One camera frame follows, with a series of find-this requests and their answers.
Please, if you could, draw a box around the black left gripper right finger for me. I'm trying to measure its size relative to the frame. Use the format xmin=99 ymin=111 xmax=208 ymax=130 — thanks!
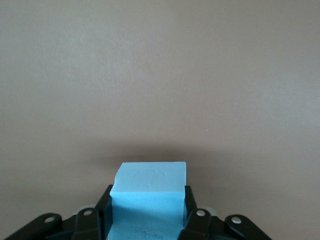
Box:
xmin=178 ymin=185 xmax=272 ymax=240

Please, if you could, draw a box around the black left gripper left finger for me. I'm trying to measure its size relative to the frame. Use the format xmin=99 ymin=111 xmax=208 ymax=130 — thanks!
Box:
xmin=0 ymin=184 xmax=114 ymax=240

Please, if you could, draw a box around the blue foam block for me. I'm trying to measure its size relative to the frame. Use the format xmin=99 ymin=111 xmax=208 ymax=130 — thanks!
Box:
xmin=107 ymin=161 xmax=188 ymax=240

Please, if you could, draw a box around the brown table cover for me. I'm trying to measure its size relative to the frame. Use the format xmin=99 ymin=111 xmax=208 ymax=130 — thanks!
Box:
xmin=0 ymin=0 xmax=320 ymax=240

